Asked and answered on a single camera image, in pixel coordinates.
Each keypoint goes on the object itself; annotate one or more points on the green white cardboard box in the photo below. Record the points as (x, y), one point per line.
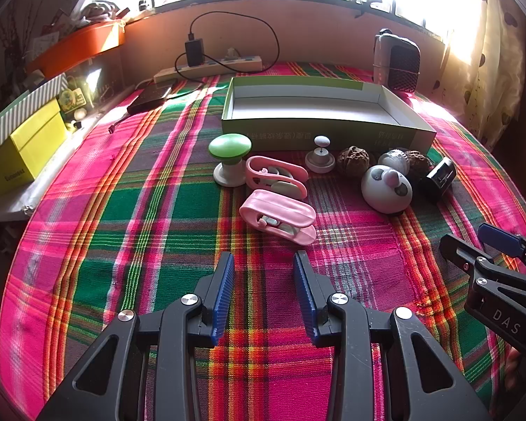
(311, 109)

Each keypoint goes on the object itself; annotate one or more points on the white knob massager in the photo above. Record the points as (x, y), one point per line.
(320, 162)

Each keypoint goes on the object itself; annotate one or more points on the small green printed box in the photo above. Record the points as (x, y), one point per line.
(72, 98)

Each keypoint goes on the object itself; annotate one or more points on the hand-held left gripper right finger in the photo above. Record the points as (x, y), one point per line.
(304, 298)

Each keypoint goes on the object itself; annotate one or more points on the pink plastic clip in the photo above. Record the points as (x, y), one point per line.
(256, 166)
(267, 204)

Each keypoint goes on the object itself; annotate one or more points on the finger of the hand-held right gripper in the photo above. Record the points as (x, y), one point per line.
(499, 236)
(458, 250)

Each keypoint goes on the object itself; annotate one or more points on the grey portable heater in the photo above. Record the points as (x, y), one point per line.
(403, 63)

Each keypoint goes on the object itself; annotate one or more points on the black charger adapter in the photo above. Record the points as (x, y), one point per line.
(194, 52)

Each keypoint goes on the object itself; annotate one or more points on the dried twig bouquet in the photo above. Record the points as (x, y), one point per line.
(17, 26)

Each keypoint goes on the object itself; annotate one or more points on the green white striped box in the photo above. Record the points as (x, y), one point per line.
(35, 96)

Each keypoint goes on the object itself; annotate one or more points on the white round jar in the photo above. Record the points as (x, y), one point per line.
(394, 158)

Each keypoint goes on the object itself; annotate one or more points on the pink green plaid tablecloth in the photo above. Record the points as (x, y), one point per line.
(114, 228)

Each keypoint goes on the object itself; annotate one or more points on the green mushroom-shaped massager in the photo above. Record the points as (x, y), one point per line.
(229, 145)

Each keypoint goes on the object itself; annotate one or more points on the yellow box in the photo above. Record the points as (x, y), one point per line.
(22, 153)

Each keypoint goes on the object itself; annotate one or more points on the cream patterned curtain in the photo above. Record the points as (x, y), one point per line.
(486, 74)

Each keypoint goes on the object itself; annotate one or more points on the white plug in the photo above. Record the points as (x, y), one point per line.
(232, 53)

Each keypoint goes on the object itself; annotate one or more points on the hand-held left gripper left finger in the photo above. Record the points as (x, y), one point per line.
(223, 298)

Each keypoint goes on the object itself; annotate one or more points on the person's right hand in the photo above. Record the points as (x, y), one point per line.
(515, 364)

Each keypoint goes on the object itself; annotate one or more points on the black rectangular device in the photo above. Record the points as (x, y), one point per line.
(438, 180)

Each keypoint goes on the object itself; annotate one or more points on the brown walnut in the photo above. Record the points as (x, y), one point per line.
(421, 162)
(353, 161)

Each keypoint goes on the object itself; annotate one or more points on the white round panda gadget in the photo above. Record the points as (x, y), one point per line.
(383, 193)

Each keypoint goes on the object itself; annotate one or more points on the crumpled white plastic bag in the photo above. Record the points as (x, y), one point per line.
(92, 8)

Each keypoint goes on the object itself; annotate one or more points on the orange planter box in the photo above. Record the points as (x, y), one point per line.
(83, 44)

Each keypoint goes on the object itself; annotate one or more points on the white power strip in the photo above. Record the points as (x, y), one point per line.
(228, 65)

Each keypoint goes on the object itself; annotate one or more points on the black phone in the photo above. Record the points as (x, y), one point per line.
(151, 96)

